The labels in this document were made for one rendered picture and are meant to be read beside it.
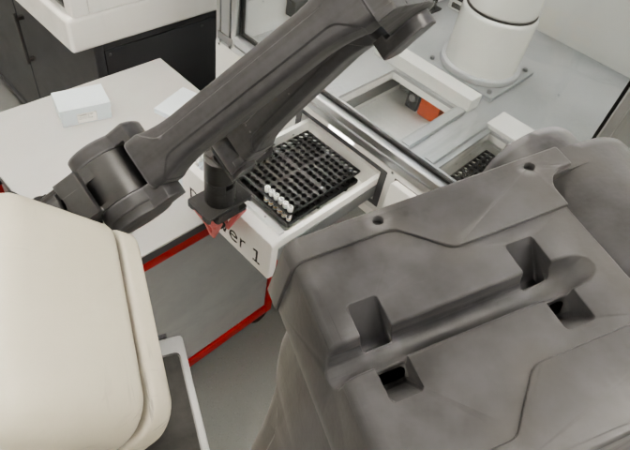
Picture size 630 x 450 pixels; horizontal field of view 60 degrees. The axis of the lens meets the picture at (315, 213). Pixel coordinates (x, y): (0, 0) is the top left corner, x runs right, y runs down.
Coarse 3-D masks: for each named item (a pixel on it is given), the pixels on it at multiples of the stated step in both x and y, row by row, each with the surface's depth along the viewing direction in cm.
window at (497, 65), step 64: (256, 0) 128; (448, 0) 92; (512, 0) 84; (576, 0) 77; (384, 64) 108; (448, 64) 98; (512, 64) 89; (576, 64) 81; (384, 128) 117; (448, 128) 104; (512, 128) 94; (576, 128) 86
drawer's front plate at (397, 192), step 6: (390, 186) 118; (396, 186) 117; (402, 186) 118; (390, 192) 119; (396, 192) 118; (402, 192) 116; (408, 192) 116; (390, 198) 120; (396, 198) 119; (402, 198) 117; (408, 198) 116; (384, 204) 123
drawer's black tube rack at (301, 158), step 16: (288, 144) 126; (304, 144) 127; (320, 144) 127; (272, 160) 122; (288, 160) 122; (304, 160) 123; (320, 160) 124; (336, 160) 124; (256, 176) 117; (272, 176) 118; (288, 176) 119; (304, 176) 120; (320, 176) 120; (336, 176) 121; (352, 176) 122; (256, 192) 119; (288, 192) 120; (304, 192) 116; (320, 192) 118; (336, 192) 122; (272, 208) 116; (304, 208) 117; (288, 224) 114
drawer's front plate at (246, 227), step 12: (192, 168) 112; (192, 180) 114; (192, 192) 117; (240, 228) 108; (252, 228) 104; (228, 240) 115; (252, 240) 106; (264, 240) 103; (276, 240) 103; (240, 252) 113; (252, 252) 109; (264, 252) 105; (276, 252) 104; (264, 264) 107; (264, 276) 110
